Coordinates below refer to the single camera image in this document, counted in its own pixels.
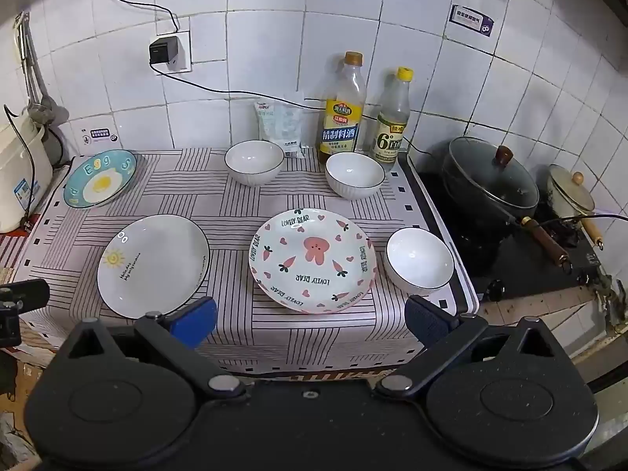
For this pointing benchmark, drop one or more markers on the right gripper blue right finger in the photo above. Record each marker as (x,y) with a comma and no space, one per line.
(445,339)

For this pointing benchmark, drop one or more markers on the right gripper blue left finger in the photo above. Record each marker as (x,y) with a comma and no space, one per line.
(171,342)

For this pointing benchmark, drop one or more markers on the white plastic salt bag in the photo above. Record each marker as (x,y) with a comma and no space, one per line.
(282,122)

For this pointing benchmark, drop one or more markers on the hanging metal ladles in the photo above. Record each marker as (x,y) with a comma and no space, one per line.
(41,107)

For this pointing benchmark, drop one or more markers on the white sun plate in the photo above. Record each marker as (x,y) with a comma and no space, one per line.
(155,264)

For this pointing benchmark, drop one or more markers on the wall label sticker low left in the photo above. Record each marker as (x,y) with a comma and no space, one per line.
(98,134)

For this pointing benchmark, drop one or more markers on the teal fried egg plate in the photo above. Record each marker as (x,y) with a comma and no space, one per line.
(100,178)

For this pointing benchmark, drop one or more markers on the black gas stove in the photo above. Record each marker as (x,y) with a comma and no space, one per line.
(505,262)

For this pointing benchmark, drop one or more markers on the white vinegar bottle yellow cap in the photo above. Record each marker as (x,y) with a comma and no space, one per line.
(393,117)

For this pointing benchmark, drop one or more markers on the white wall socket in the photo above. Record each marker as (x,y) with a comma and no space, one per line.
(184,62)

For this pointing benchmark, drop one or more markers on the black wok with glass lid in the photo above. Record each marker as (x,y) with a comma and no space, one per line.
(489,183)

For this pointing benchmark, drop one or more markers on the pink rabbit carrot plate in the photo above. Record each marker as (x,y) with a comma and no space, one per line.
(313,261)

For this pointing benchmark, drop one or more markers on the striped table cloth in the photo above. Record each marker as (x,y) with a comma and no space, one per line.
(253,334)

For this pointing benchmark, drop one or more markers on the cooking wine bottle yellow label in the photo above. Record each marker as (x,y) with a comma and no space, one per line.
(343,109)

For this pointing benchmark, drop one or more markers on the black power adapter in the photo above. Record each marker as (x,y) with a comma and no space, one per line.
(164,50)

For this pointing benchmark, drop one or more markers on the small cream enamel pot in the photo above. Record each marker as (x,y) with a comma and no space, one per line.
(571,202)

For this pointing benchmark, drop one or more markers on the purple wall sticker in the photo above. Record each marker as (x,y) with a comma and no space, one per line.
(472,20)

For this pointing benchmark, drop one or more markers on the white ribbed bowl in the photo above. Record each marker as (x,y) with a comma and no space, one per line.
(354,176)
(254,163)
(418,262)

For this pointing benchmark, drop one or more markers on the white rice cooker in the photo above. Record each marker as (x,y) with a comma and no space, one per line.
(26,171)

